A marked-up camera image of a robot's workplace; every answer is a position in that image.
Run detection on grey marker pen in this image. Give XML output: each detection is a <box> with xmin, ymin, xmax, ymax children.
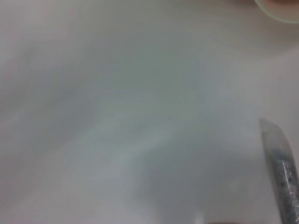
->
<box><xmin>258</xmin><ymin>118</ymin><xmax>299</xmax><ymax>224</ymax></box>

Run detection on translucent green fruit plate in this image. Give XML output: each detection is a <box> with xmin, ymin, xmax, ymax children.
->
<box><xmin>253</xmin><ymin>0</ymin><xmax>299</xmax><ymax>24</ymax></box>

